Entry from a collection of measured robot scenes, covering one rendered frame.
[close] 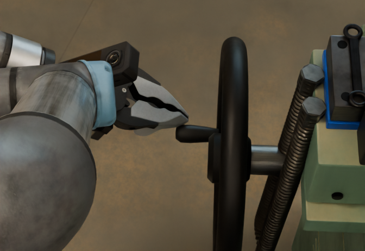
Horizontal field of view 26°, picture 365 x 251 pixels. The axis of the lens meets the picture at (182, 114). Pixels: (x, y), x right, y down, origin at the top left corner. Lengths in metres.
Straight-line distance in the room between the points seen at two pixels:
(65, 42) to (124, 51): 1.13
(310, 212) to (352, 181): 0.07
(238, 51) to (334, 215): 0.20
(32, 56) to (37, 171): 0.48
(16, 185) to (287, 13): 1.69
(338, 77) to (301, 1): 1.36
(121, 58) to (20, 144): 0.45
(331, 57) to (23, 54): 0.37
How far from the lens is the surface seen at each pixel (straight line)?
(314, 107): 0.80
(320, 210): 0.86
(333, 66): 0.80
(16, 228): 0.48
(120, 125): 1.00
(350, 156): 0.79
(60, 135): 0.54
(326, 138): 0.80
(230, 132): 0.80
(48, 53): 0.98
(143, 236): 1.78
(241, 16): 2.10
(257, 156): 0.93
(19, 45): 0.97
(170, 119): 1.03
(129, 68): 0.93
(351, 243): 1.11
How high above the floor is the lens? 1.64
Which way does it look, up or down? 59 degrees down
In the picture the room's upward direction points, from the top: straight up
